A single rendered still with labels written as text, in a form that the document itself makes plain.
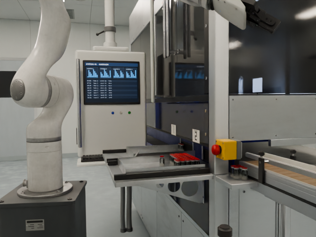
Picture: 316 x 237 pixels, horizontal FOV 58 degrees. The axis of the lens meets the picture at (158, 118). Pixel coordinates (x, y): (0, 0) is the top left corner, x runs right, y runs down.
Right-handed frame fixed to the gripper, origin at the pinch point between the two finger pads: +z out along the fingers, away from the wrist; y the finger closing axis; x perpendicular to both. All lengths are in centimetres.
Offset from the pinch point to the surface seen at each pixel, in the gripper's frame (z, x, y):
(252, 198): 25, -38, -64
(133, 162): -27, -61, -64
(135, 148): -41, -60, -96
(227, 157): 9, -31, -42
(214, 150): 3, -32, -42
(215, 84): -12.5, -11.1, -43.3
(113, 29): -114, -7, -107
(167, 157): -17, -49, -73
